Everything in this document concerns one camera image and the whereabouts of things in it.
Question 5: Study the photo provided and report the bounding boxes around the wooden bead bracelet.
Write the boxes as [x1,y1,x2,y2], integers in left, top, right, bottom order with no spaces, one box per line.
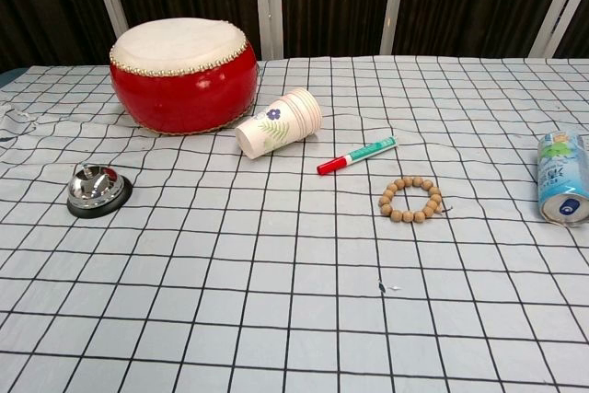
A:
[378,176,455,225]

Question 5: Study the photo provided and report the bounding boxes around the light blue drink can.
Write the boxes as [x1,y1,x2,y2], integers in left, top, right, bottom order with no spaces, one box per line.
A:
[537,130,589,228]

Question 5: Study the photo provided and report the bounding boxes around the red green white marker pen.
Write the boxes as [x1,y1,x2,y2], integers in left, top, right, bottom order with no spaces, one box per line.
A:
[316,135,398,177]

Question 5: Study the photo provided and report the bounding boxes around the red drum with white skin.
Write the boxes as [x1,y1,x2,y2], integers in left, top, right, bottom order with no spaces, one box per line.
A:
[109,17,259,136]

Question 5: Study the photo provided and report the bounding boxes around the dark brown pleated curtain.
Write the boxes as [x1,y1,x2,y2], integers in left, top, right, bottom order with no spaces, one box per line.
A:
[0,0,589,73]

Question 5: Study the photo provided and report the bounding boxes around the silver call bell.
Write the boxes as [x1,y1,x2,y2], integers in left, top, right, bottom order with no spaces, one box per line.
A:
[66,162,134,219]

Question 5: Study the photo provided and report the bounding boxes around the white black grid tablecloth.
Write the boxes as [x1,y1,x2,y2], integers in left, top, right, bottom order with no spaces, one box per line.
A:
[0,55,589,393]

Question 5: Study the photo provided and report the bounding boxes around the stacked floral paper cups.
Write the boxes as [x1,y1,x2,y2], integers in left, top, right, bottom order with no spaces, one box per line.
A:
[235,87,323,160]

